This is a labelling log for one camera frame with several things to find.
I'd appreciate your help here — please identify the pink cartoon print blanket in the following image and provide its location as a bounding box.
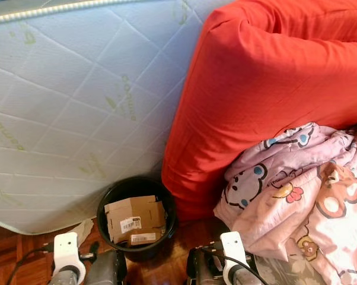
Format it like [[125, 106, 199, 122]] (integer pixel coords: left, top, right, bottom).
[[213, 121, 357, 285]]

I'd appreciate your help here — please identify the silver robot left leg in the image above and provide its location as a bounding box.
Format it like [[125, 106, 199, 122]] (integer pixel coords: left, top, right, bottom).
[[84, 249, 128, 285]]

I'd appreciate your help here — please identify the silver robot leg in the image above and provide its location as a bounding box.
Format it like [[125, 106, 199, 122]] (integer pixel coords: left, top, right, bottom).
[[186, 247, 230, 285], [84, 249, 128, 285]]

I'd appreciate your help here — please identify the silver robot right leg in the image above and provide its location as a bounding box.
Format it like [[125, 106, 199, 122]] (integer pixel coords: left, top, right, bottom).
[[186, 247, 230, 285]]

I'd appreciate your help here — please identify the white crumpled paper scrap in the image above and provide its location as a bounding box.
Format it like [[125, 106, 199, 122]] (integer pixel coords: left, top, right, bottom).
[[67, 218, 95, 245]]

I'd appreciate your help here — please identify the flattened labelled cardboard box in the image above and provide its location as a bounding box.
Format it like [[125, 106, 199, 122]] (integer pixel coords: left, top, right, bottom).
[[104, 195, 167, 247]]

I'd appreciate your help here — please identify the black waste bin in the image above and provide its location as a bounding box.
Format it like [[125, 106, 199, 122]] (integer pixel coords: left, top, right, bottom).
[[97, 176, 177, 262]]

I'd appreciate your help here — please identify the grey floral bed mattress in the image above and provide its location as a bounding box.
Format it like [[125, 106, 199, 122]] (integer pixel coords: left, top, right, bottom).
[[253, 255, 324, 285]]

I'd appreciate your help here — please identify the white quilted mattress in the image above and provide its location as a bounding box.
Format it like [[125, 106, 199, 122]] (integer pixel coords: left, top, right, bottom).
[[0, 0, 232, 235]]

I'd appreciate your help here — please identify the red fabric-covered mattress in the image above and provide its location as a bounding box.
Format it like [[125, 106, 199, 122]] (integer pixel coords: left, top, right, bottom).
[[161, 0, 357, 223]]

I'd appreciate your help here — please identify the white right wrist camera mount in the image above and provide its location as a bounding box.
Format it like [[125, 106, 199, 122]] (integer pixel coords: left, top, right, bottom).
[[220, 232, 249, 280]]

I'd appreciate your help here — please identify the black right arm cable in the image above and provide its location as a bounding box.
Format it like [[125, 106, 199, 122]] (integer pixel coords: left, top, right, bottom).
[[202, 243, 268, 285]]

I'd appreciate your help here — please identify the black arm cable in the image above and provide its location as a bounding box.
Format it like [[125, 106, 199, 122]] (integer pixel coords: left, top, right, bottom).
[[5, 246, 55, 285], [202, 243, 268, 285]]

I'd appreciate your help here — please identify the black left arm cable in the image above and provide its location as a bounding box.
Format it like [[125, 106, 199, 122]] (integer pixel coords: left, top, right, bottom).
[[5, 246, 55, 285]]

